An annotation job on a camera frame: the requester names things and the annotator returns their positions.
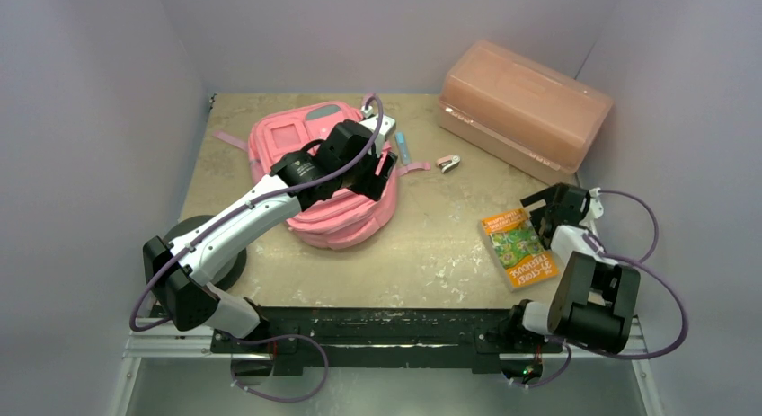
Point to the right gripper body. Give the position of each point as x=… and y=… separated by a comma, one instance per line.
x=548, y=207

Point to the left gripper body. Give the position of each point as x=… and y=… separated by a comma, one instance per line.
x=366, y=181

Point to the pink backpack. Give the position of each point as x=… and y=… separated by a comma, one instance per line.
x=345, y=219

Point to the orange book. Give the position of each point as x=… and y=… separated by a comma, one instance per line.
x=516, y=249

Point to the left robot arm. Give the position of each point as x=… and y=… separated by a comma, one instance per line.
x=180, y=273

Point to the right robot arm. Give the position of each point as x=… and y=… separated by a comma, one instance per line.
x=594, y=302

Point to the blue highlighter pen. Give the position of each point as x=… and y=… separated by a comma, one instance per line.
x=403, y=149

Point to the pink mini stapler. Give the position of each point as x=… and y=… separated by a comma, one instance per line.
x=448, y=163

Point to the orange plastic storage box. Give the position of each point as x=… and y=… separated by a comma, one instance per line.
x=526, y=114

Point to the grey tape roll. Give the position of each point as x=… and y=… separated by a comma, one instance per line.
x=227, y=276

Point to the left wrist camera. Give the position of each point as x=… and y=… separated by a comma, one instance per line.
x=370, y=120

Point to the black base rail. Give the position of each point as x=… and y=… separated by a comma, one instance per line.
x=484, y=341

